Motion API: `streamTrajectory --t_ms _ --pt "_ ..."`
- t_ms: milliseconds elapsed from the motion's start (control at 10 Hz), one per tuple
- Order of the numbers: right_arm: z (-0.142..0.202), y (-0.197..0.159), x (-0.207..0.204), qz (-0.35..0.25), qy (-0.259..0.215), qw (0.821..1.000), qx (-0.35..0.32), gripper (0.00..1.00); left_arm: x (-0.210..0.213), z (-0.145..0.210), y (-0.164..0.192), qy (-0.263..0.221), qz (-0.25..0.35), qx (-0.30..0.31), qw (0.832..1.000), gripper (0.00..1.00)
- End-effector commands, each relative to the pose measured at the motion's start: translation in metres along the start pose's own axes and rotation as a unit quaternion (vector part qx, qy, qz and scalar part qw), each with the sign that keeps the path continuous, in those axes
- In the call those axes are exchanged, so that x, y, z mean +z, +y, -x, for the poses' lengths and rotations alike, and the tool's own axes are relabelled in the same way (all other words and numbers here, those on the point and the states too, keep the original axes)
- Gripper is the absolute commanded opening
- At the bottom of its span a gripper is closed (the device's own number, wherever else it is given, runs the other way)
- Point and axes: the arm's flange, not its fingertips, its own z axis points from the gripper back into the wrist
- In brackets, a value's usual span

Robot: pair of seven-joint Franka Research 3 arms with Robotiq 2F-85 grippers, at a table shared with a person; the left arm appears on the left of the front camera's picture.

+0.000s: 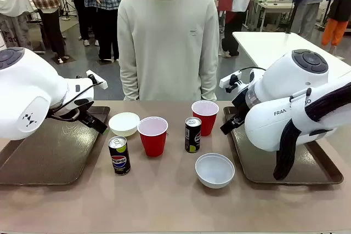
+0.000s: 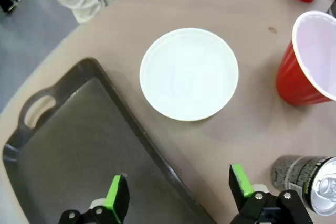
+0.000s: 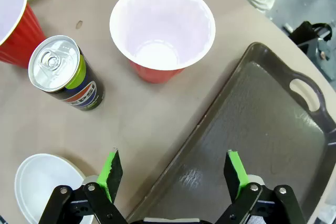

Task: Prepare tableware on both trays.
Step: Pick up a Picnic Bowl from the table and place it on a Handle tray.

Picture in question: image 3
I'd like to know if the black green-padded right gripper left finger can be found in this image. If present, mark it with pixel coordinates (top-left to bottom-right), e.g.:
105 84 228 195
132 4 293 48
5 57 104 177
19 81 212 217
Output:
38 148 129 224

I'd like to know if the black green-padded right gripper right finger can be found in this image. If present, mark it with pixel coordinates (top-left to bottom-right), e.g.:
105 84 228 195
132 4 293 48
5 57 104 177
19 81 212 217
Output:
215 150 307 224

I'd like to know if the white round bowl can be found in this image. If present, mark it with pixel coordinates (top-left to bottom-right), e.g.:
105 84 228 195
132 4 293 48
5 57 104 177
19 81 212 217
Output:
14 153 95 224

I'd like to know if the red plastic cup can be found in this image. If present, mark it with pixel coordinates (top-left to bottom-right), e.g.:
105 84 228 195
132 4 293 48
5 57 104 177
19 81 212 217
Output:
0 0 47 69
109 0 216 84

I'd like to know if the dark brown serving tray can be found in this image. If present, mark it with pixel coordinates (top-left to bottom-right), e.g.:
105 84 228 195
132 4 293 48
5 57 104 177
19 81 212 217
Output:
125 41 336 224

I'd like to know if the black Pepsi can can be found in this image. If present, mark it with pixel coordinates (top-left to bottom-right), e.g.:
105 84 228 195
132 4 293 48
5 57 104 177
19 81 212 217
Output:
28 35 105 111

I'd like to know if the black bag on floor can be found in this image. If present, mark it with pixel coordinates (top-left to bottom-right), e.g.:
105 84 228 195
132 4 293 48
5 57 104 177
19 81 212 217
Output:
283 20 334 54

